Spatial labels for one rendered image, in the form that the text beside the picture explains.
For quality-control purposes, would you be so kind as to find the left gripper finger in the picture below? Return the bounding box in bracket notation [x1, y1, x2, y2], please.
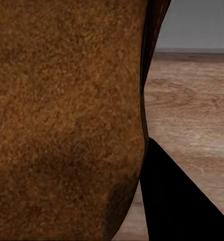
[140, 137, 224, 241]

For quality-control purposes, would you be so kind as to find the sandal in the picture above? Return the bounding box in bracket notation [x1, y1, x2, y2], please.
[0, 0, 171, 241]

